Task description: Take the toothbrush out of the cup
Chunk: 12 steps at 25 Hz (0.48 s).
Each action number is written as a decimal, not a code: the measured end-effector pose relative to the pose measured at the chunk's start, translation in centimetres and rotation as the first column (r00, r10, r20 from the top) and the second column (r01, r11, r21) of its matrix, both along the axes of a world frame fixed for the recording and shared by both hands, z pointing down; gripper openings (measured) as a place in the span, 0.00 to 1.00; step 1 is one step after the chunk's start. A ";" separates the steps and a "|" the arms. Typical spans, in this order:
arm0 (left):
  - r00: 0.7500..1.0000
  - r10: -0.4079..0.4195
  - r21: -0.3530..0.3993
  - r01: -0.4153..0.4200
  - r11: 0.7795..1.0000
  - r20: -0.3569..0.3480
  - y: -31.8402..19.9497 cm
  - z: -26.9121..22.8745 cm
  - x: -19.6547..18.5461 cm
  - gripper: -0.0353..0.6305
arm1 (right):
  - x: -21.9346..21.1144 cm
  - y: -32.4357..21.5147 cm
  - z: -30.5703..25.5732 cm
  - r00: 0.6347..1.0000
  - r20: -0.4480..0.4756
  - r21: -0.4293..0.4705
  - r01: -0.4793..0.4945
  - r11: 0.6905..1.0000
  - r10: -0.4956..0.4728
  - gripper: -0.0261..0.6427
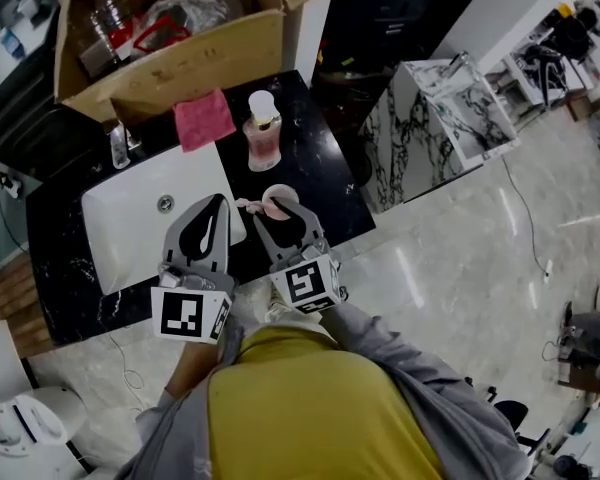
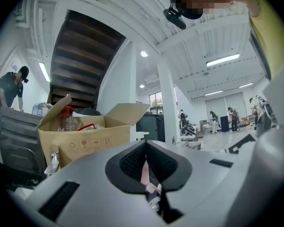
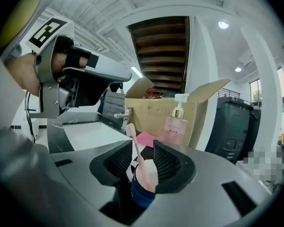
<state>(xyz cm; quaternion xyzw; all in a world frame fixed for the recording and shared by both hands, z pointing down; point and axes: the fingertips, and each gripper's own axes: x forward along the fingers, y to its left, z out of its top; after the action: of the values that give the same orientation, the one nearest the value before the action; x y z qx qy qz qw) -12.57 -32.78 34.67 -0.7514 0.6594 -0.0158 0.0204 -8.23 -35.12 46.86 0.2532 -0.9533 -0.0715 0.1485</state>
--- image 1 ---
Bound pink liquid bottle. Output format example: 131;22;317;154
242;90;284;173

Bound white metal leg table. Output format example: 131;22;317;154
484;42;600;115

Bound person's white shoe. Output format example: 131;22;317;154
264;287;326;325

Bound black backpack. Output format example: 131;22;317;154
522;42;569;107

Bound white marble pattern cabinet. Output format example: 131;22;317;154
358;55;522;215

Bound black marble sink table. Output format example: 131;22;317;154
25;70;377;348

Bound cardboard box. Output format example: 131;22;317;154
53;0;372;125

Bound person's yellow shirt torso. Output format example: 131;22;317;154
207;327;444;480

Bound person's left forearm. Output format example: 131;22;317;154
127;340;231;480

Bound person's white trouser leg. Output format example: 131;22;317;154
227;272;281;332

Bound black low cabinet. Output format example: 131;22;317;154
0;42;112;180

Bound wooden step block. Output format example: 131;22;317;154
0;252;57;360

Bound pink cloth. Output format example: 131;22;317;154
173;87;237;154

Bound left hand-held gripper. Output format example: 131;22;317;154
150;193;240;344

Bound white round appliance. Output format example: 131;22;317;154
0;386;89;480

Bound person's right forearm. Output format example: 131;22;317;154
319;301;531;480

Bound blue cup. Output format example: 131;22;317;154
261;183;304;247

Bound white cable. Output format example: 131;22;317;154
106;330;147;415

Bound black tall cabinet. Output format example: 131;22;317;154
310;0;497;119

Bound small faucet on marble cabinet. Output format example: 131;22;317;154
448;51;472;78

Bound grey floor machine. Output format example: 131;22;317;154
553;299;600;395

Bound chrome faucet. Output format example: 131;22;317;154
108;120;143;170

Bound black floor cable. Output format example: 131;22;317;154
499;155;552;270

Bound white sink basin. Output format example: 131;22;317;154
81;142;249;297

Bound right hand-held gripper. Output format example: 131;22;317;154
252;197;349;315

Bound red edged packet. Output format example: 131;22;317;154
106;14;192;63

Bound black office chair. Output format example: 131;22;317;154
483;386;554;462

